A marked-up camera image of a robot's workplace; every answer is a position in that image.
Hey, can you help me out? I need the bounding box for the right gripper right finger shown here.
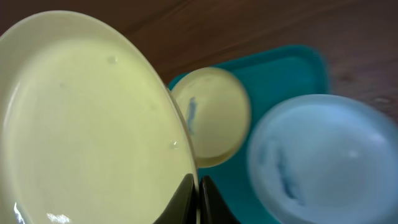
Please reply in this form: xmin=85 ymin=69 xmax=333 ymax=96
xmin=199 ymin=175 xmax=241 ymax=224

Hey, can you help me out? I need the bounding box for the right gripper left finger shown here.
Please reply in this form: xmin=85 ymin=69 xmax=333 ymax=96
xmin=154 ymin=174 xmax=197 ymax=224

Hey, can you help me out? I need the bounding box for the yellow-green plate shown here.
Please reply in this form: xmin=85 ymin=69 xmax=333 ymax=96
xmin=1 ymin=11 xmax=197 ymax=223
xmin=171 ymin=67 xmax=251 ymax=167

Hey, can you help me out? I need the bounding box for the light blue plate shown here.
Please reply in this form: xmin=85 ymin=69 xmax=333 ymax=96
xmin=247 ymin=95 xmax=397 ymax=224

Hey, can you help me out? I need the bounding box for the large teal plastic tray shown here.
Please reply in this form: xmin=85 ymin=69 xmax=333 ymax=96
xmin=169 ymin=45 xmax=329 ymax=223

